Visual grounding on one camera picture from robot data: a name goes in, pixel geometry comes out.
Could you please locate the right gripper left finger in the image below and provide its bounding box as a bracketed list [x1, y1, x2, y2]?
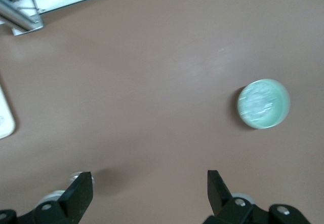
[0, 171, 94, 224]

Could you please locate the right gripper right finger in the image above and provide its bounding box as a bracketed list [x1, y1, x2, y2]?
[204, 169, 311, 224]

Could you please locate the clear ice cubes pile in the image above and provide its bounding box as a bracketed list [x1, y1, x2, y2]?
[239, 83, 279, 123]

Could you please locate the cream rabbit print tray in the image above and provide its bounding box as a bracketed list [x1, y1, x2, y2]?
[0, 76, 16, 140]

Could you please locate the pale green ceramic bowl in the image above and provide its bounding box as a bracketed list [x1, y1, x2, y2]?
[237, 79, 291, 130]

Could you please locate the brown table cover mat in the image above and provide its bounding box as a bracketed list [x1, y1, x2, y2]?
[0, 0, 324, 224]

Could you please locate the aluminium camera mount post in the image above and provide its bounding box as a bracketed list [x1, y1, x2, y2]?
[0, 0, 44, 32]

